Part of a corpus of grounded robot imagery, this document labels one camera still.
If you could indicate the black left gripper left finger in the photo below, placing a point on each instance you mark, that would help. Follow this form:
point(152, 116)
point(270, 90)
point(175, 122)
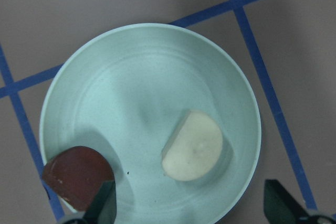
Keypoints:
point(103, 208)

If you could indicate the white bun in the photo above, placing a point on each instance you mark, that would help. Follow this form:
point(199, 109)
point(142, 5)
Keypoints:
point(193, 149)

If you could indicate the light green plate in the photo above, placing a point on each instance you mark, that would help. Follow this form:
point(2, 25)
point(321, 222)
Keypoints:
point(124, 92)

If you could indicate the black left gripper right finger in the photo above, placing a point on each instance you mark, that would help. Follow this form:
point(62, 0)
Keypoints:
point(281, 207)

